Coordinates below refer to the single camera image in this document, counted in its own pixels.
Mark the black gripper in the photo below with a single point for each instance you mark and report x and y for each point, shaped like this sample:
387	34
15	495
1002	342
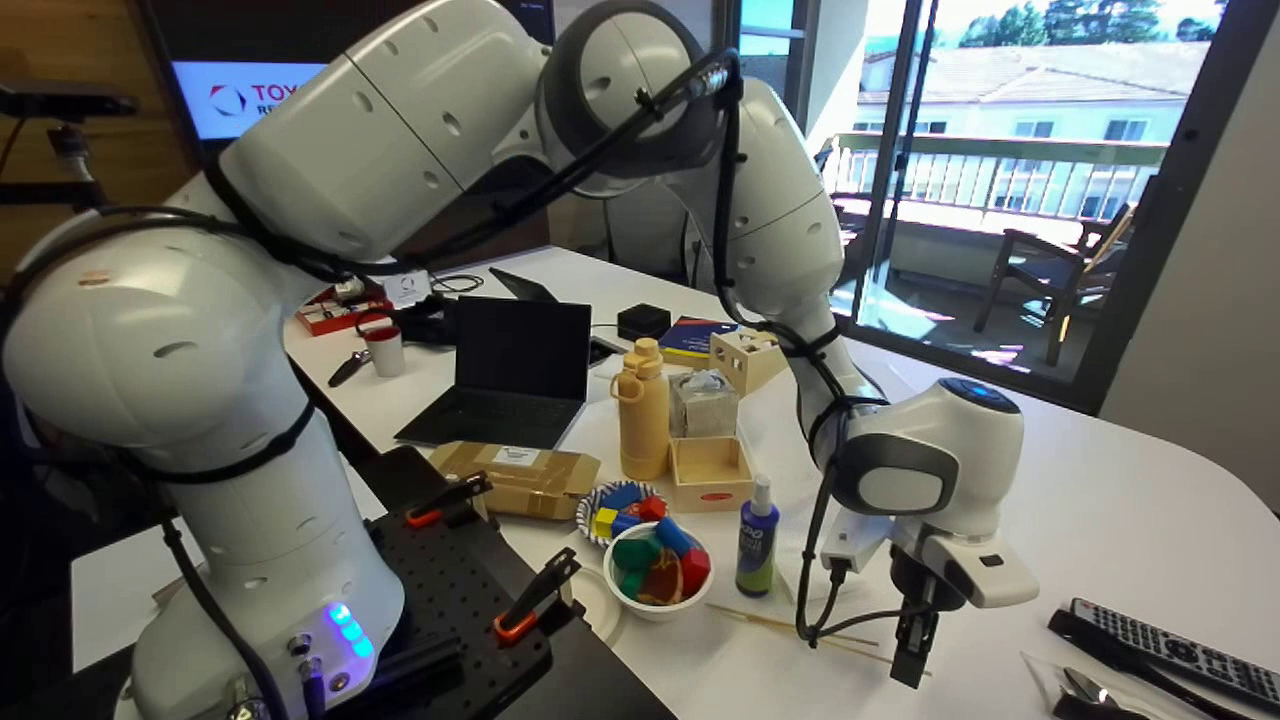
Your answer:
923	580

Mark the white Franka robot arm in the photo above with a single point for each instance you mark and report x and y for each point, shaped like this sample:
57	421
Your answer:
172	344

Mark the white bowl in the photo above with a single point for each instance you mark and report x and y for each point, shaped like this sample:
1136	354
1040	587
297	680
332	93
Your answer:
652	602

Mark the colourful bowl of toys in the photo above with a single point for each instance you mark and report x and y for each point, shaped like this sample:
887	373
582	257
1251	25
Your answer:
584	523

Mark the white adapter box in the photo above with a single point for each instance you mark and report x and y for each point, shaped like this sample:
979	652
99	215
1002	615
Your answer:
854	542

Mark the small blue spray bottle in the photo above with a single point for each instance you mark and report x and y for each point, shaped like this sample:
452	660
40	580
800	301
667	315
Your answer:
758	533

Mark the red wooden block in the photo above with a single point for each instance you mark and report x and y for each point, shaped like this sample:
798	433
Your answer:
693	568
651	511

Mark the black remote control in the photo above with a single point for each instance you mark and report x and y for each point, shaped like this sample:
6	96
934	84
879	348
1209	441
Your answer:
1175	657

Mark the blue wooden block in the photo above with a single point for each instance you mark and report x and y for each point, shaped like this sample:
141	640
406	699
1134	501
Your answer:
671	533
622	501

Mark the small wooden tray box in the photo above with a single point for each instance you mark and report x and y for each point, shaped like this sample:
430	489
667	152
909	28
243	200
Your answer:
711	471

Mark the green wooden block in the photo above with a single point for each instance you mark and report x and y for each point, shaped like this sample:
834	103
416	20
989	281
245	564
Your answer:
625	557

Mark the clear plastic cup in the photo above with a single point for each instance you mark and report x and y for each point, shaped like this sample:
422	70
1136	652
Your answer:
702	404

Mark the wooden shape sorter box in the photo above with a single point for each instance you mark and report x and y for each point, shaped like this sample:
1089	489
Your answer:
746	362

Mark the yellow wooden block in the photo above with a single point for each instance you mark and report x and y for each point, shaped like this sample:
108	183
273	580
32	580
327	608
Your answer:
602	523

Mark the tan water bottle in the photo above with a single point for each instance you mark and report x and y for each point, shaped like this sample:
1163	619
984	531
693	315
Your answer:
642	421

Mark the blue book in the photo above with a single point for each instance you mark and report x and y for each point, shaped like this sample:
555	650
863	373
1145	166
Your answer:
693	342

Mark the dark outdoor chair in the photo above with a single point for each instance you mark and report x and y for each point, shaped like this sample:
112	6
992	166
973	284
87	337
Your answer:
1044	284

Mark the black orange clamp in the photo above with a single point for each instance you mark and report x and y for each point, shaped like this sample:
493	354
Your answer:
535	602
447	501

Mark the black square box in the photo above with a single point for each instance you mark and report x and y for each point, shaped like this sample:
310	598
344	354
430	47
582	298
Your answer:
642	322

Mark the brown cardboard package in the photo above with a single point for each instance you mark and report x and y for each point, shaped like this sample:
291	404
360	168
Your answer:
522	483

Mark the black open laptop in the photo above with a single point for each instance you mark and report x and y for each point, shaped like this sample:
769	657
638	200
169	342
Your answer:
513	367

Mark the grey mesh office chair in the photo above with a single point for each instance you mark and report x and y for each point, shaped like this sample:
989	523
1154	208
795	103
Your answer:
646	234

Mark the white cup with red band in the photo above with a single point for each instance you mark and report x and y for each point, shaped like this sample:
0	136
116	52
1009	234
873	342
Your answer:
387	348

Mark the black marker pen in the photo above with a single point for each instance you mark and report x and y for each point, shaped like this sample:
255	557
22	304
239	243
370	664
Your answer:
344	368

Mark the red tray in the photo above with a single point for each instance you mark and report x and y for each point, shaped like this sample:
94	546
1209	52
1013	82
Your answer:
327	316

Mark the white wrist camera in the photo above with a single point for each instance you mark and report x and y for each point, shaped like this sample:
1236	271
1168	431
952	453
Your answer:
984	572

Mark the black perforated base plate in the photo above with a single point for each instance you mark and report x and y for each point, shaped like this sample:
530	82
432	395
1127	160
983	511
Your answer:
452	602

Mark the black wall monitor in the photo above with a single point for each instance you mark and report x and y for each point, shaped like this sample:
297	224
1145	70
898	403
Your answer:
255	103

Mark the black camera stand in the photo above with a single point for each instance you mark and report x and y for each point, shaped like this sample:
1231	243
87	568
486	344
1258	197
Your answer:
55	106

